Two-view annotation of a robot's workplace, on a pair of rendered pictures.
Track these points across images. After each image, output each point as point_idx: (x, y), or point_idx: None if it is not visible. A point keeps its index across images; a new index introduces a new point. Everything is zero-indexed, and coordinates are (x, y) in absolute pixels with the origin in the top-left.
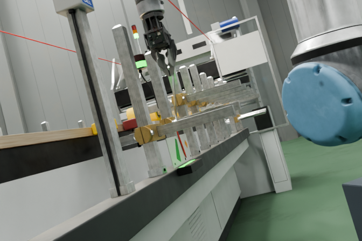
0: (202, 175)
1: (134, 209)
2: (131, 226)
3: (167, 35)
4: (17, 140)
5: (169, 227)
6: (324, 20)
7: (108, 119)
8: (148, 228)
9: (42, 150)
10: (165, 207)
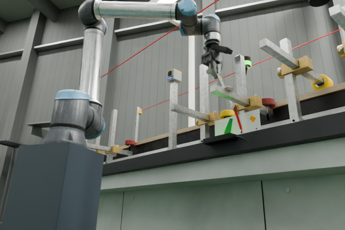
0: (263, 146)
1: (161, 156)
2: (157, 161)
3: (209, 54)
4: (187, 129)
5: (202, 173)
6: None
7: (169, 122)
8: (182, 168)
9: (199, 131)
10: (183, 160)
